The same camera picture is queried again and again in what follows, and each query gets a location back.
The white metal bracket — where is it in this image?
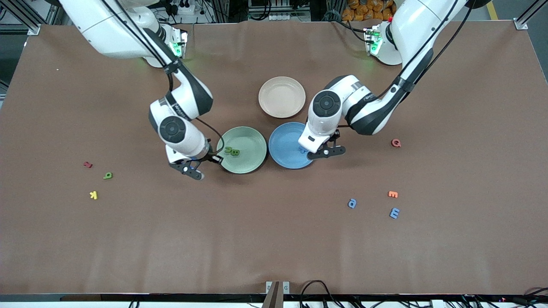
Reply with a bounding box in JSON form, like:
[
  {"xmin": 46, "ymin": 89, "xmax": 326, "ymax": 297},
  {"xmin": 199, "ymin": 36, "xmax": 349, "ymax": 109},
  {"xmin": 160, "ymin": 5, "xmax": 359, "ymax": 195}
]
[{"xmin": 265, "ymin": 281, "xmax": 291, "ymax": 295}]

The black cable loop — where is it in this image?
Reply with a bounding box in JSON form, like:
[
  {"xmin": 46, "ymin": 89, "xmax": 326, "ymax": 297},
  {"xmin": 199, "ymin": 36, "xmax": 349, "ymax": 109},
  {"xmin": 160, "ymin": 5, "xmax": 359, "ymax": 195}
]
[{"xmin": 300, "ymin": 280, "xmax": 339, "ymax": 308}]

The bag of orange objects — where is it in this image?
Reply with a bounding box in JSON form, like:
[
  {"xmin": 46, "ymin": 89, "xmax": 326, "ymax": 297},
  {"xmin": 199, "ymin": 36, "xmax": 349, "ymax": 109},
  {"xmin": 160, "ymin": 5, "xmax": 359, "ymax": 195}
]
[{"xmin": 342, "ymin": 0, "xmax": 392, "ymax": 21}]

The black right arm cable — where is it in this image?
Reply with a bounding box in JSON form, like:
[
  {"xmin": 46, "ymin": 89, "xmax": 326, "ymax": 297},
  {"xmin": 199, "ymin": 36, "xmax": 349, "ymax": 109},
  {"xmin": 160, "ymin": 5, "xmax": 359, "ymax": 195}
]
[{"xmin": 101, "ymin": 0, "xmax": 225, "ymax": 158}]

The brown post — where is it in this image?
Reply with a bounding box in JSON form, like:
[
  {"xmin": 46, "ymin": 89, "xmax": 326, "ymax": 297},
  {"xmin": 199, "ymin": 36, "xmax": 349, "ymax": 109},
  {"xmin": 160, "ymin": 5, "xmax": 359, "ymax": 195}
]
[{"xmin": 261, "ymin": 281, "xmax": 280, "ymax": 308}]

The beige plate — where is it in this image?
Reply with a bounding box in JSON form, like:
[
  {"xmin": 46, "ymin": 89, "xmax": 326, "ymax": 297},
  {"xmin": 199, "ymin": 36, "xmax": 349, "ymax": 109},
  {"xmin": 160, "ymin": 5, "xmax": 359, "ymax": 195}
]
[{"xmin": 258, "ymin": 76, "xmax": 307, "ymax": 119}]

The brown table cover mat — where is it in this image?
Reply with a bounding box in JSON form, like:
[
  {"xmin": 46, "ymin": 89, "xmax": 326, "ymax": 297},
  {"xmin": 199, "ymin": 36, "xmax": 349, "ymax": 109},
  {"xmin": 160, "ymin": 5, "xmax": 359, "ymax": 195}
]
[{"xmin": 0, "ymin": 21, "xmax": 548, "ymax": 296}]

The green plate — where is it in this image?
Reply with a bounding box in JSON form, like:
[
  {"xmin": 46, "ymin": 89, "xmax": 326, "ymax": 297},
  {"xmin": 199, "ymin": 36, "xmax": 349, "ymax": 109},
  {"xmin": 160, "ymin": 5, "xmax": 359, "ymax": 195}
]
[{"xmin": 216, "ymin": 126, "xmax": 268, "ymax": 175}]

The base connector panel green light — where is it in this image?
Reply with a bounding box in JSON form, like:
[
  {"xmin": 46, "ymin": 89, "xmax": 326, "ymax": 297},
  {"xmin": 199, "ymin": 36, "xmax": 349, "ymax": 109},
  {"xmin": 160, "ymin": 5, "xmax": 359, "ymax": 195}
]
[
  {"xmin": 363, "ymin": 27, "xmax": 382, "ymax": 56},
  {"xmin": 170, "ymin": 27, "xmax": 189, "ymax": 59}
]

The blue plate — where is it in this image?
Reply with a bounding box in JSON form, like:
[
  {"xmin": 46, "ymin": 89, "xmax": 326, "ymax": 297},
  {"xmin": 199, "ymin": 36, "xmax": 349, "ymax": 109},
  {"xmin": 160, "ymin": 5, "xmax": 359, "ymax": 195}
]
[{"xmin": 268, "ymin": 122, "xmax": 317, "ymax": 170}]

